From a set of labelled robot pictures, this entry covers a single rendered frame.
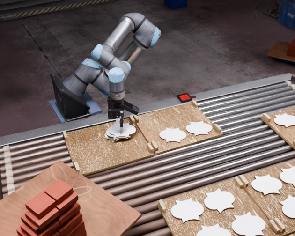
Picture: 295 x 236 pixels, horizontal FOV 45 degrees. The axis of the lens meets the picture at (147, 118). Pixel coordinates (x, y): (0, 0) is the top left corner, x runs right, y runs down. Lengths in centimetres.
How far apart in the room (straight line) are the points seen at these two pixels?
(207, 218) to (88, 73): 115
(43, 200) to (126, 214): 40
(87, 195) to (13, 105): 270
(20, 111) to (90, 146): 215
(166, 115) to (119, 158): 45
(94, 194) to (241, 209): 65
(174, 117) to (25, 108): 225
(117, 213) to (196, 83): 301
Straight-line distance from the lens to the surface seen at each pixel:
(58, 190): 123
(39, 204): 121
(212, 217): 163
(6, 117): 398
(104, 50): 186
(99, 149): 192
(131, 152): 189
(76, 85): 226
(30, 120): 386
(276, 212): 171
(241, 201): 171
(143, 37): 214
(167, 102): 230
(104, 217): 148
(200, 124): 208
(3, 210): 160
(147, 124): 207
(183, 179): 178
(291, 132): 217
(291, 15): 614
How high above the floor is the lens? 220
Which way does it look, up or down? 36 degrees down
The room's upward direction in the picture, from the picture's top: straight up
